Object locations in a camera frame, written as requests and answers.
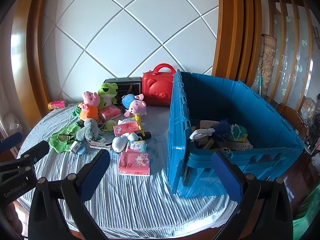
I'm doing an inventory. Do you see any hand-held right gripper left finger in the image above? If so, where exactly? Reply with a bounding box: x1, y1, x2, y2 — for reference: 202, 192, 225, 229
27, 149, 111, 240

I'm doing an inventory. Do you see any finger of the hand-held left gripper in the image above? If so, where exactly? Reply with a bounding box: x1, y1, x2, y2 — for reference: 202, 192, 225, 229
0, 132, 23, 153
15, 141, 50, 167

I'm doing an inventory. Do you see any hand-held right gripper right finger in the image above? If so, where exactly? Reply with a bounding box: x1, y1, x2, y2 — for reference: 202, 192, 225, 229
211, 150, 293, 240

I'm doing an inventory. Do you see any green cloth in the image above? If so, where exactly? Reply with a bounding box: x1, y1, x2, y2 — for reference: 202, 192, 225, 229
49, 124, 85, 153

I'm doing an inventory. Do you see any small red white box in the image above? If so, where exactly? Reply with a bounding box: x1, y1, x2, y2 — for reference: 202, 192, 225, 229
89, 140, 112, 148

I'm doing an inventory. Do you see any small white black box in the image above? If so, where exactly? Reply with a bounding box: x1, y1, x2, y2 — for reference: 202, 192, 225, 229
69, 140, 82, 155

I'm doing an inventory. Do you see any pink tissue pack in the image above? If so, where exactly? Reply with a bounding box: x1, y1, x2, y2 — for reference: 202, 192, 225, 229
99, 104, 122, 120
118, 152, 150, 176
113, 119, 140, 137

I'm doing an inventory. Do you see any grey elephant plush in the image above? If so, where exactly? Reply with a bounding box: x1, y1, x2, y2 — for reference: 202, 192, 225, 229
76, 118, 100, 142

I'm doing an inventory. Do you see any blue plastic storage crate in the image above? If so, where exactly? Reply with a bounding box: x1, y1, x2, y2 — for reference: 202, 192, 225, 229
167, 69, 305, 197

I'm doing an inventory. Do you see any pale blue plush toy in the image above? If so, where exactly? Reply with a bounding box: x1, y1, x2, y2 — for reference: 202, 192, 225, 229
112, 132, 139, 153

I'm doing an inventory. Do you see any green white plastic bag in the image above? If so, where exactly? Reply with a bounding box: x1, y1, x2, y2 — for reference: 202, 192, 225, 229
230, 124, 248, 142

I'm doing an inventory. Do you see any pink teal sanitary pad pack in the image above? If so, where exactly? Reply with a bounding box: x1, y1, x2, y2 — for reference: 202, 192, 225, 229
122, 140, 148, 153

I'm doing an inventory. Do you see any dark blue fluffy toy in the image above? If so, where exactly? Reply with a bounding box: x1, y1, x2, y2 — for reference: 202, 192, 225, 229
211, 119, 232, 140

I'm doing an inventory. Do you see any pink cylindrical can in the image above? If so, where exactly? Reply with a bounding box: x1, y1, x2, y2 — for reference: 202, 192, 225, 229
48, 99, 68, 110

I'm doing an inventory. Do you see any pale green round pouch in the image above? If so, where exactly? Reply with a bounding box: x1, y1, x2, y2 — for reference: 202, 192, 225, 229
102, 120, 117, 133

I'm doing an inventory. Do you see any pink pig plush orange dress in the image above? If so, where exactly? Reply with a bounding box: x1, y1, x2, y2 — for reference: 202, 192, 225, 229
79, 91, 100, 122

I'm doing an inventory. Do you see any yellow plastic clip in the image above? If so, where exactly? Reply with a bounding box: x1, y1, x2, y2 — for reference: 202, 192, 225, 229
132, 114, 145, 135

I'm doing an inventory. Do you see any pink pig plush blue shirt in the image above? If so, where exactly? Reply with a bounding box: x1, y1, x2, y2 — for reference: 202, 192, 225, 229
121, 94, 148, 118

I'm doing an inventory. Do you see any green frog plush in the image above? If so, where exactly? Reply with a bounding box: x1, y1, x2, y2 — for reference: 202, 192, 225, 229
97, 82, 118, 110

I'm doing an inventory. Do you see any green fabric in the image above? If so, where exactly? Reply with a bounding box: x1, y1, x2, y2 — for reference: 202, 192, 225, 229
292, 187, 320, 240

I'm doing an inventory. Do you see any dark wooden chair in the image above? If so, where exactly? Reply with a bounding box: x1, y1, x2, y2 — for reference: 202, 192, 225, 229
276, 102, 309, 140

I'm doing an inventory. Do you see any black rectangular box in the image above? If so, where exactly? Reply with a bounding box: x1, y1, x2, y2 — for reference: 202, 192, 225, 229
103, 76, 143, 105

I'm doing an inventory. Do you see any red bear-face suitcase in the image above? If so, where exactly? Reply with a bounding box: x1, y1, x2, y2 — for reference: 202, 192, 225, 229
142, 63, 175, 106

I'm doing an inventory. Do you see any wrapped grey roll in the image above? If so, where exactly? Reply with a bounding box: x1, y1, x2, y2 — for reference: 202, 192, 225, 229
251, 55, 263, 93

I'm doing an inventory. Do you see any clear plastic bag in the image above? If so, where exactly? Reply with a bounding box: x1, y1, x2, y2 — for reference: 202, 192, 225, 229
300, 97, 315, 120

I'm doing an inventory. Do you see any rolled patterned carpet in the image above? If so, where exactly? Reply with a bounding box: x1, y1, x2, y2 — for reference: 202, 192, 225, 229
260, 34, 277, 98

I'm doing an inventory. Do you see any frosted glass partition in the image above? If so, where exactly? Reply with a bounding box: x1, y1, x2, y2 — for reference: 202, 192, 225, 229
265, 0, 320, 113

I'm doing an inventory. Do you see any orange wooden pillar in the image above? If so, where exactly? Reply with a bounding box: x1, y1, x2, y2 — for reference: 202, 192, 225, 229
211, 0, 263, 85

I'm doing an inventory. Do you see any teal mop handle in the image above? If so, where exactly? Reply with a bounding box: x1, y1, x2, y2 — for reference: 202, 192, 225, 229
257, 76, 265, 97

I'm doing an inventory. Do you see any orange wooden wall trim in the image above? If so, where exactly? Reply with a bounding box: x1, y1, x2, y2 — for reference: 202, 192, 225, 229
10, 0, 93, 120

